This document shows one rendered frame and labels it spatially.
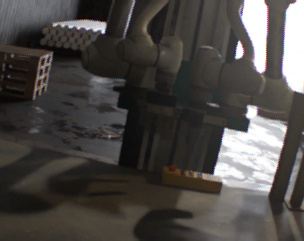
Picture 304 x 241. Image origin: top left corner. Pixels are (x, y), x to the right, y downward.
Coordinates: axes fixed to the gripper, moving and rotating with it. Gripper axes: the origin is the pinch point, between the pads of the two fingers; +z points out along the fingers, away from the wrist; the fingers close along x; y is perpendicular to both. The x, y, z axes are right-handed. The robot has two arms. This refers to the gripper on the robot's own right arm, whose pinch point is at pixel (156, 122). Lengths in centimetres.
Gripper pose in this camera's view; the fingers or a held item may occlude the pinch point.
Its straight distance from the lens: 224.2
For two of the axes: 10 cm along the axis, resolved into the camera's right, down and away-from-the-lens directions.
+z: -1.9, 9.6, 2.1
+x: -9.8, -1.8, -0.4
